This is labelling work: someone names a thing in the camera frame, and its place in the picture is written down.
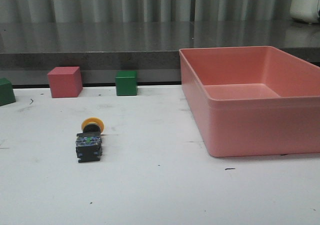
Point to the yellow mushroom push button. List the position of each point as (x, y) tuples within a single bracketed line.
[(88, 143)]

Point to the green cube block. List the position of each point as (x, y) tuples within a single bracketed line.
[(126, 83)]

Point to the dark grey counter shelf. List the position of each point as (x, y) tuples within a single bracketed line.
[(28, 51)]

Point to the pink plastic bin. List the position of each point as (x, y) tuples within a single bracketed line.
[(252, 100)]

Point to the pink cube block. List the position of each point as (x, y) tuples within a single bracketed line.
[(65, 82)]

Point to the green block at left edge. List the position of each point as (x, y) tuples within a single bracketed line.
[(7, 95)]

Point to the grey pleated curtain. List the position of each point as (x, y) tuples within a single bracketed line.
[(122, 11)]

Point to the white appliance in background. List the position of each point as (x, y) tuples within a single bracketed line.
[(307, 11)]

